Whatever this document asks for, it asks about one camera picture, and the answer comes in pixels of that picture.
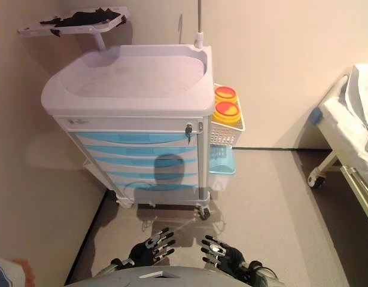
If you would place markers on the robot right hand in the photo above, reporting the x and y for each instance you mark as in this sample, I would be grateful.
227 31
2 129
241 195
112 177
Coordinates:
228 257

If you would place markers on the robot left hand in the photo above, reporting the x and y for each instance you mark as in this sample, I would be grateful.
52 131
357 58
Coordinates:
147 254

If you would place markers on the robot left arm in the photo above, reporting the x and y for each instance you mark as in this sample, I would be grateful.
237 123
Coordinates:
118 264

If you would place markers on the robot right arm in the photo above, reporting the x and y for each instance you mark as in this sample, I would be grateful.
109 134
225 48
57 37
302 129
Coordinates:
261 275

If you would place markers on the robot grey torso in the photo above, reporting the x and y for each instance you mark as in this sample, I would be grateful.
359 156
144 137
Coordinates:
141 279

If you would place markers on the cart caster wheel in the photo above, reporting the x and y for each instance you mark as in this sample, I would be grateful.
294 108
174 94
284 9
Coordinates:
204 213

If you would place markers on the translucent white bin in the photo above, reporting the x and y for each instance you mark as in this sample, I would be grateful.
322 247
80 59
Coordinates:
217 182

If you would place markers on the blue waste bin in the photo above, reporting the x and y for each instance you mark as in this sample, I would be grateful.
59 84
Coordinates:
221 164

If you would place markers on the bed caster wheel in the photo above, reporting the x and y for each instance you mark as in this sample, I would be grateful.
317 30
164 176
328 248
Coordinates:
317 181

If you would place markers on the white mesh basket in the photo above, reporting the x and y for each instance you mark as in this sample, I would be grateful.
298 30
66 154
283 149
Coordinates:
222 134

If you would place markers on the black cart key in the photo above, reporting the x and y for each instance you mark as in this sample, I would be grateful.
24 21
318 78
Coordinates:
188 131

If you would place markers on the blue bed corner bumper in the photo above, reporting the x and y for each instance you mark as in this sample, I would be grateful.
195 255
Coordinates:
316 115

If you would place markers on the white medical cart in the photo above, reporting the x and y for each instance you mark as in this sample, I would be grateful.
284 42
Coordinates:
127 77

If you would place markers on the hospital bed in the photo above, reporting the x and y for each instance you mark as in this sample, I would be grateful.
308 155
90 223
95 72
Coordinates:
351 125

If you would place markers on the white side shelf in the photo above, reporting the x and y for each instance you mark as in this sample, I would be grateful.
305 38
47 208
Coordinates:
91 28

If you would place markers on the metal IV pole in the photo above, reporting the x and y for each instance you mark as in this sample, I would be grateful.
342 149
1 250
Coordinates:
199 18

